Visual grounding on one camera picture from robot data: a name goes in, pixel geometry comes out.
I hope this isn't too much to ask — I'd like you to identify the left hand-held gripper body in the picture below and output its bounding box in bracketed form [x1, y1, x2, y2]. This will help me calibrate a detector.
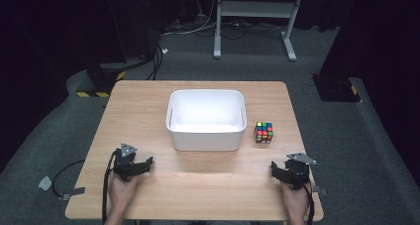
[113, 142, 147, 182]

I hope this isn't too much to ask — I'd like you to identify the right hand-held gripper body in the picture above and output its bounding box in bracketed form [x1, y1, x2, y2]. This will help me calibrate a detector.
[282, 152, 318, 190]

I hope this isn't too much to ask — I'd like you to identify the multicoloured puzzle cube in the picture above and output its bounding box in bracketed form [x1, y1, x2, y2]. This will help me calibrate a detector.
[254, 121, 274, 145]

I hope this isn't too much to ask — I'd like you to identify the white plastic bin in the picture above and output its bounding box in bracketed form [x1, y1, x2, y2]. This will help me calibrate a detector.
[165, 88, 248, 153]

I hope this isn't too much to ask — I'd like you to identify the person's right hand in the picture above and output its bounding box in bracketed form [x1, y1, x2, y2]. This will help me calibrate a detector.
[280, 180, 314, 217]

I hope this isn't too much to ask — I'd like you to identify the grey tape strip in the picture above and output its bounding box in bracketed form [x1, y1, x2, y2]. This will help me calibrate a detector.
[61, 186, 86, 201]
[311, 184, 329, 196]

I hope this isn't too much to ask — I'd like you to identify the grey tape patch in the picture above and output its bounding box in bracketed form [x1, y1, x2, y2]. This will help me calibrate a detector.
[38, 175, 53, 191]

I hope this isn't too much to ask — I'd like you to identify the black base with striped edge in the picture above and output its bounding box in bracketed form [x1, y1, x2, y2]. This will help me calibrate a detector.
[75, 61, 128, 99]

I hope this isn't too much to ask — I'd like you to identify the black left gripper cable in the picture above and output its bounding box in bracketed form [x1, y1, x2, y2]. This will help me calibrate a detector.
[101, 150, 119, 225]

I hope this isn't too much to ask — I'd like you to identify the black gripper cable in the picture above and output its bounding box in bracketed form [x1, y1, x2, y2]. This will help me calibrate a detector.
[301, 179, 316, 225]
[101, 150, 119, 225]

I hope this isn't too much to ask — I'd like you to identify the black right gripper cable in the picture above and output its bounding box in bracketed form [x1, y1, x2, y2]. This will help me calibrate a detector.
[301, 179, 316, 225]

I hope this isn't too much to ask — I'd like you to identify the black cable on floor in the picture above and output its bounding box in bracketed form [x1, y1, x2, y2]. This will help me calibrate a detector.
[51, 159, 86, 199]

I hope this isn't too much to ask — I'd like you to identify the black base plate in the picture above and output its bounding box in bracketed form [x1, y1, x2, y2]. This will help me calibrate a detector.
[311, 73, 363, 104]

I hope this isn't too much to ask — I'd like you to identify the black cable bundle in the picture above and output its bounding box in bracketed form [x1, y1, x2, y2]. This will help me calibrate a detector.
[145, 44, 164, 81]

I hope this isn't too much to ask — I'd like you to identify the tangle of floor cables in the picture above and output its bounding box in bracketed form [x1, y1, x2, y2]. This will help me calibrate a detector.
[160, 15, 285, 41]

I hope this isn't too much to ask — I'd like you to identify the white metal stand frame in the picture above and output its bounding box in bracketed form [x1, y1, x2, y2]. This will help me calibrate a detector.
[213, 0, 305, 62]

